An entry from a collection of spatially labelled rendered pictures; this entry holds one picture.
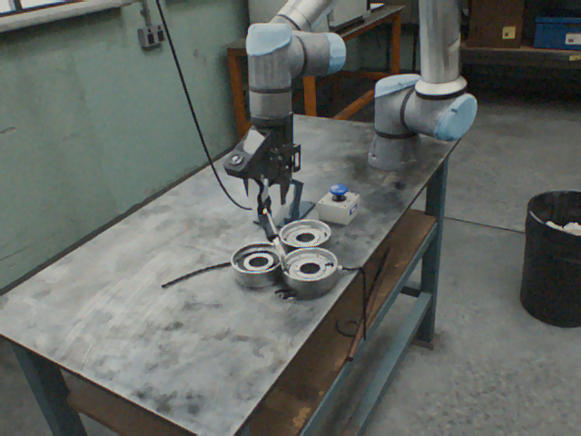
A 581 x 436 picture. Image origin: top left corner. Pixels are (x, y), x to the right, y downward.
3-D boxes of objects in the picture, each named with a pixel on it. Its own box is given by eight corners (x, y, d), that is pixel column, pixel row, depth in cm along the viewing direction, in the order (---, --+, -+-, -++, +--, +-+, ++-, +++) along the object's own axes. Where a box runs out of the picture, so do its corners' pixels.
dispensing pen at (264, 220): (281, 279, 94) (251, 200, 99) (285, 283, 98) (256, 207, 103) (292, 274, 94) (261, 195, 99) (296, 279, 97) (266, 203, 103)
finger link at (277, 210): (300, 219, 102) (296, 173, 99) (285, 230, 98) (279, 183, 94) (287, 217, 104) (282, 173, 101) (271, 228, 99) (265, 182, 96)
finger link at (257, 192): (274, 214, 105) (279, 173, 101) (258, 224, 101) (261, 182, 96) (261, 209, 107) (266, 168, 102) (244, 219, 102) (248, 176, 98)
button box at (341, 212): (347, 226, 114) (347, 206, 112) (319, 220, 117) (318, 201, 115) (361, 210, 120) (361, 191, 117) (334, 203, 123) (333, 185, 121)
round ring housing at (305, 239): (326, 232, 112) (325, 216, 110) (336, 260, 103) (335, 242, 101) (279, 239, 111) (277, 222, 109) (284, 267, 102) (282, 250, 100)
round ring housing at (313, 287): (288, 302, 93) (286, 284, 91) (280, 269, 102) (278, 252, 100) (344, 292, 94) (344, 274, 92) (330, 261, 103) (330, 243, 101)
